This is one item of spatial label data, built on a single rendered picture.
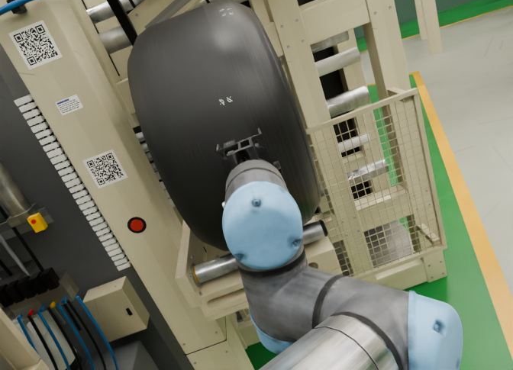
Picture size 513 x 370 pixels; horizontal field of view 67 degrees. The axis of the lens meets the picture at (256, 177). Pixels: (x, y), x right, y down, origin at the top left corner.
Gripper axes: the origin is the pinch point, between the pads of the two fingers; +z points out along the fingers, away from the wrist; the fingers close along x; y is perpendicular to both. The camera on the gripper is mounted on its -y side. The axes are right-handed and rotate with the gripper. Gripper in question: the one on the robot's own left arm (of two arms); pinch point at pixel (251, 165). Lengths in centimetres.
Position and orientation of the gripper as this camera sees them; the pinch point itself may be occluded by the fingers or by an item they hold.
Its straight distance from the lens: 69.7
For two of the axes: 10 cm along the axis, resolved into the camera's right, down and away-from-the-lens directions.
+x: -9.3, 3.6, 0.4
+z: -0.7, -2.7, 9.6
